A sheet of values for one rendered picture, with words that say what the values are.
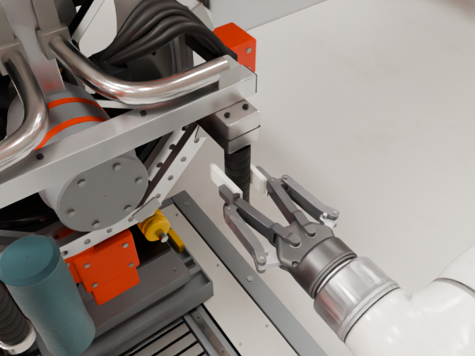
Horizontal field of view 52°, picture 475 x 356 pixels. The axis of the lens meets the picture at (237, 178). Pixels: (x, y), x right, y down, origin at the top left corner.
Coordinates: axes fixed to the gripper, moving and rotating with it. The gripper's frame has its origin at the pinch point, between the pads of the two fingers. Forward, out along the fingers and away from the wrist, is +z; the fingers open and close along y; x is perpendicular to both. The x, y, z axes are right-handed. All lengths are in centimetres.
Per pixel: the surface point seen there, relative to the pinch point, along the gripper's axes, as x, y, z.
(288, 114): -83, 84, 80
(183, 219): -75, 16, 52
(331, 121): -83, 96, 66
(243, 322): -75, 10, 12
